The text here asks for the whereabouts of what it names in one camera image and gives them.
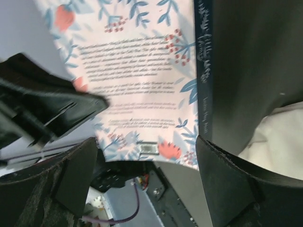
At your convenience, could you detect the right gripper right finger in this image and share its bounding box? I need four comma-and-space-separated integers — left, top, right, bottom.
196, 136, 303, 227

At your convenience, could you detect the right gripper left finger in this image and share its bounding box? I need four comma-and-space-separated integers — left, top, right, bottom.
0, 137, 98, 227

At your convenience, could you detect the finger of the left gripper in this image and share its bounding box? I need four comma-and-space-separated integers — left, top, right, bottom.
0, 53, 109, 148

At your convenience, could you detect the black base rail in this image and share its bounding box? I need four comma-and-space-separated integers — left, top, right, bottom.
90, 151, 212, 227

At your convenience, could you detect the cream canvas backpack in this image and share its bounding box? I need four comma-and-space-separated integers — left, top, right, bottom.
238, 102, 303, 180

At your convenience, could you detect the floral cover book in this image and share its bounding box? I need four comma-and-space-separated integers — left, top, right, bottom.
36, 0, 198, 170

